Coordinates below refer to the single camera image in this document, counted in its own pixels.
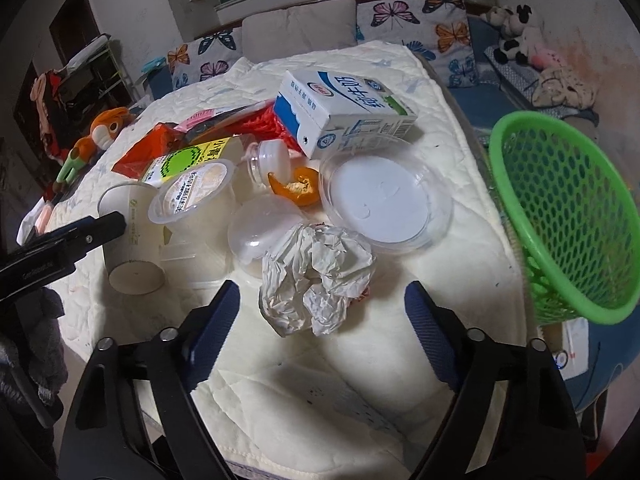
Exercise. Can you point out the clear round plastic lid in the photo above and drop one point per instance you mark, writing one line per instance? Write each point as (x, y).
(381, 189)

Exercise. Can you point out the orange fox plush toy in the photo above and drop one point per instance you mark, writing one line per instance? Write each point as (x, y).
(103, 132)

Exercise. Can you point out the small clear plastic bottle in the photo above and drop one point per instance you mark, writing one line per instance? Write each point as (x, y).
(268, 157)

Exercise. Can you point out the orange peel piece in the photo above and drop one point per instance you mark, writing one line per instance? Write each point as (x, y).
(303, 190)

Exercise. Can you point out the sealed jelly cup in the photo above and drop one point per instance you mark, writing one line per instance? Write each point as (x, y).
(202, 193)

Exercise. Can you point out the white blue milk carton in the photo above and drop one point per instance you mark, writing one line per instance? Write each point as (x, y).
(327, 111)

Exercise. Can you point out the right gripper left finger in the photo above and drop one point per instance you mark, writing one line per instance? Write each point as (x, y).
(132, 415)

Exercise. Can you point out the crumpled white paper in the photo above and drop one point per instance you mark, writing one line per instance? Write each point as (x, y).
(311, 276)

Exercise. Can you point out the green plastic mesh basket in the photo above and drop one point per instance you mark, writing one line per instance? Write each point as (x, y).
(575, 218)

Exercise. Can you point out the clear dome lid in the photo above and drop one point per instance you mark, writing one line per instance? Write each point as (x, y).
(258, 224)

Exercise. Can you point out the left butterfly pillow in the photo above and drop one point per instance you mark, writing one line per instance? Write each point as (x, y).
(205, 57)

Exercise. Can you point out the orange snack wrapper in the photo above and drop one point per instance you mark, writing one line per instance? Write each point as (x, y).
(161, 140)

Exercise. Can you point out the blue sofa cover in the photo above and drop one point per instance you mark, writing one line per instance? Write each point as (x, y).
(501, 91)

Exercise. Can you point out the red foam fruit net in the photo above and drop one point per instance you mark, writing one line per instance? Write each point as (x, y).
(262, 125)

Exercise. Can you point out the pink plush toy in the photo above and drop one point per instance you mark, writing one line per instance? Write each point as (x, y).
(543, 58)

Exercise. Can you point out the grey pillow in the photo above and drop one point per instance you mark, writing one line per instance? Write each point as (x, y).
(320, 26)

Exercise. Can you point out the black white cow plush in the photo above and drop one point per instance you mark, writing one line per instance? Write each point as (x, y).
(520, 32)

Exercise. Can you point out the right butterfly pillow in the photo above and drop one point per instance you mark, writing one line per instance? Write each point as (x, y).
(437, 30)

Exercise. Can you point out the white paper cup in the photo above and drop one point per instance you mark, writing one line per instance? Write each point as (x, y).
(132, 260)

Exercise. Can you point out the butterfly pillow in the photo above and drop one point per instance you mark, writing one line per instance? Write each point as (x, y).
(437, 30)
(205, 57)

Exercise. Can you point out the yellow green juice bottle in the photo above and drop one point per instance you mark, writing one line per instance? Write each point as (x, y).
(166, 167)

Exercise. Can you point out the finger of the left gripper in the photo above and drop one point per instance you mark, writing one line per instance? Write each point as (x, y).
(54, 255)

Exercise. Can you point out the beige spotted cloth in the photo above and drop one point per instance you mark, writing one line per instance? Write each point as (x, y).
(560, 86)

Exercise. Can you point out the dark storage shelf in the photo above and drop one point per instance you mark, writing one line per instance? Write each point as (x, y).
(67, 100)

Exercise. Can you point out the white quilted blanket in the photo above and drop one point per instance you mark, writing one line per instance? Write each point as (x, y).
(364, 402)

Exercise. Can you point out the pink snack wrapper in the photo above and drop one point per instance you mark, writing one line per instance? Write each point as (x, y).
(204, 120)

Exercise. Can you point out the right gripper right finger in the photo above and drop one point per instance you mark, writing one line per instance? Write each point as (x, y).
(538, 435)

